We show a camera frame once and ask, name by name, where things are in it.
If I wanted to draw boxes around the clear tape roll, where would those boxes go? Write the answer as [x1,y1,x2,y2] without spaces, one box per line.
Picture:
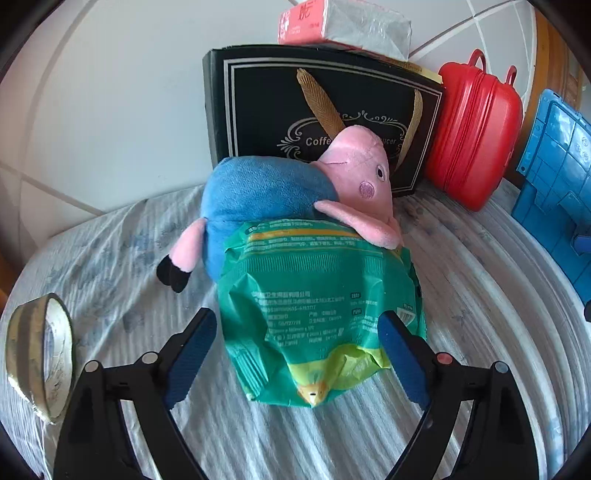
[6,293,75,423]

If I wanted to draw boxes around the black gift box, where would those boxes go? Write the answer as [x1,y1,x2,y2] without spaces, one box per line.
[202,44,445,199]

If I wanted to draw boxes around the pink tissue pack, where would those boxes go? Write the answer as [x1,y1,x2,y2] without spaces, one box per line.
[278,0,411,61]

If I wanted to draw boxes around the green plastic packet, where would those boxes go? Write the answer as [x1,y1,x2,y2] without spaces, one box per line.
[221,217,428,408]

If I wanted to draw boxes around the wooden furniture panel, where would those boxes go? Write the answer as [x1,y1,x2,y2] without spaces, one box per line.
[536,9,583,123]

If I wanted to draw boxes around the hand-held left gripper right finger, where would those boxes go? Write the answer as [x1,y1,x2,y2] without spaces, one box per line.
[378,310,540,480]

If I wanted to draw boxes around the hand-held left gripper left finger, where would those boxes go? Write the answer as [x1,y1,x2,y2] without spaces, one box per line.
[53,307,218,480]

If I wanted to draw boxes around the striped grey bed sheet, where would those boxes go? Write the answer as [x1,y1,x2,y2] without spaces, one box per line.
[0,180,591,480]

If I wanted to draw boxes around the blue plastic crate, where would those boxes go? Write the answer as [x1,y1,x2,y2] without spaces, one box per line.
[512,89,591,289]

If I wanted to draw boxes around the red plastic case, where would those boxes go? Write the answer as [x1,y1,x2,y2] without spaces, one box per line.
[424,49,524,212]

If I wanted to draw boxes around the small pig plush blue shirt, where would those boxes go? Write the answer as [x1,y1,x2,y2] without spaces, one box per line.
[156,128,404,294]

